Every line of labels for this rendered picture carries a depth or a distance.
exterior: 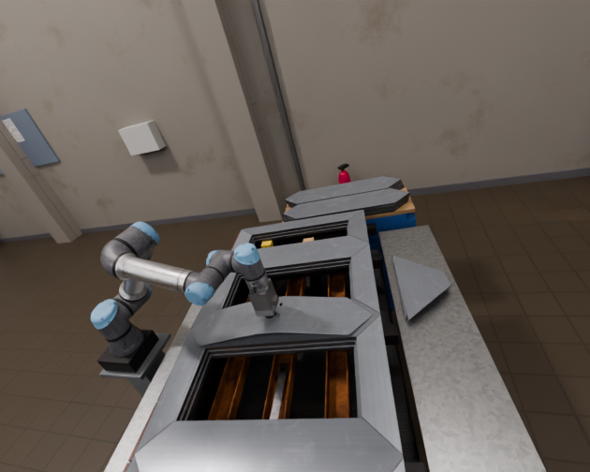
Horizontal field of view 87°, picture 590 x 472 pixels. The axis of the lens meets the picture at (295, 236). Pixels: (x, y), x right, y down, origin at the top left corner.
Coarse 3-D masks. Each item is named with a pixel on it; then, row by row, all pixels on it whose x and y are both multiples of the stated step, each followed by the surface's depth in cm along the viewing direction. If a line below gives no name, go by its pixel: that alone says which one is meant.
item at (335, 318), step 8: (328, 304) 117; (336, 304) 117; (344, 304) 117; (328, 312) 114; (336, 312) 114; (344, 312) 114; (328, 320) 111; (336, 320) 111; (344, 320) 110; (328, 328) 108; (336, 328) 108; (344, 328) 108
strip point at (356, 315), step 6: (348, 300) 119; (348, 306) 116; (354, 306) 115; (360, 306) 115; (348, 312) 113; (354, 312) 113; (360, 312) 113; (366, 312) 112; (348, 318) 111; (354, 318) 111; (360, 318) 110; (366, 318) 110; (348, 324) 109; (354, 324) 108; (360, 324) 108; (348, 330) 107; (354, 330) 106
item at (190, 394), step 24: (264, 240) 182; (312, 264) 147; (336, 264) 144; (264, 336) 115; (288, 336) 112; (312, 336) 110; (336, 336) 107; (192, 384) 106; (192, 408) 102; (360, 408) 87
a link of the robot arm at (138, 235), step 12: (132, 228) 117; (144, 228) 119; (120, 240) 111; (132, 240) 113; (144, 240) 117; (156, 240) 122; (132, 252) 112; (144, 252) 118; (120, 288) 141; (132, 288) 136; (144, 288) 144; (132, 300) 140; (144, 300) 148
